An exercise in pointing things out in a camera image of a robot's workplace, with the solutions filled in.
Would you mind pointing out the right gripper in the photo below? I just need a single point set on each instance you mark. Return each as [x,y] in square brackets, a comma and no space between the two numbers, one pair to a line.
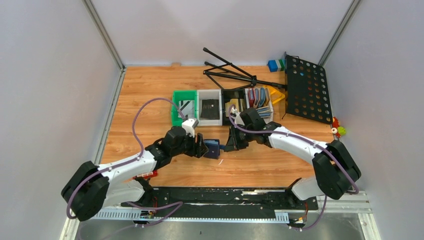
[236,140]

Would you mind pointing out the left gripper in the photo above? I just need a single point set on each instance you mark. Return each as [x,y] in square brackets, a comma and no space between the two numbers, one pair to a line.
[199,146]

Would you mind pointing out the blue card holder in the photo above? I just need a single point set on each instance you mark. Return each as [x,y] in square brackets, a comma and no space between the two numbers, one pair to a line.
[213,148]

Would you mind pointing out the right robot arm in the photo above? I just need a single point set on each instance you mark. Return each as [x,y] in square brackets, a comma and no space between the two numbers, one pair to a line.
[335,171]

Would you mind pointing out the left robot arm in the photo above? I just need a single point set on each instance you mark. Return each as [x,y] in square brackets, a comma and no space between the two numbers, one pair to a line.
[93,187]

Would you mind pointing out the black cards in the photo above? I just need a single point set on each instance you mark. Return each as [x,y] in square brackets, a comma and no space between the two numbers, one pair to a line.
[210,109]

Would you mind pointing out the silver cards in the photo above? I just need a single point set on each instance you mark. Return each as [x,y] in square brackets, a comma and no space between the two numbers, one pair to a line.
[187,108]

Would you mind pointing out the white bin with black cards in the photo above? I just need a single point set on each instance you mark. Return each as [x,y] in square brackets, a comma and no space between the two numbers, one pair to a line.
[209,94]

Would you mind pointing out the white bin with card holders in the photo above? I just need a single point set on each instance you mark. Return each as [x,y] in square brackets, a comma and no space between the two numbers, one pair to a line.
[259,99]

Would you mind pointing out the red toy block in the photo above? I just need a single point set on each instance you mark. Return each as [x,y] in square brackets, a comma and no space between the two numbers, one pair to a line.
[147,175]

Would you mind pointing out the green bin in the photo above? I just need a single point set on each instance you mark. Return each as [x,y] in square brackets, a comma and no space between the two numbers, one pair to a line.
[176,118]

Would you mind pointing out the yellow triangle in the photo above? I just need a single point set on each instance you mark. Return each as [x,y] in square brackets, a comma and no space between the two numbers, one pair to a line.
[273,95]

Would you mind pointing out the black music stand tripod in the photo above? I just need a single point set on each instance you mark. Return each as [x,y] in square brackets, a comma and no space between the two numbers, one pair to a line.
[230,71]

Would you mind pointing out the blue green white blocks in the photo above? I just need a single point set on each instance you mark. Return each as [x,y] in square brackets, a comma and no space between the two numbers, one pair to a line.
[278,65]

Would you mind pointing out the black perforated stand plate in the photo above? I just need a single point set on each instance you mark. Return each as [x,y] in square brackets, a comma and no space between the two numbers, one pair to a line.
[307,91]

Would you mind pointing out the colourful small toy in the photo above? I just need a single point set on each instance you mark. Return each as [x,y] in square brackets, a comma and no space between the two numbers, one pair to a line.
[337,129]

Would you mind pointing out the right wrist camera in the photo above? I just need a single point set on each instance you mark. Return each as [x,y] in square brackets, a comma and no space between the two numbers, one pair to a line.
[235,116]

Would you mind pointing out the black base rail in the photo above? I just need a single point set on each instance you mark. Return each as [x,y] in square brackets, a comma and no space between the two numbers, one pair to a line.
[226,202]

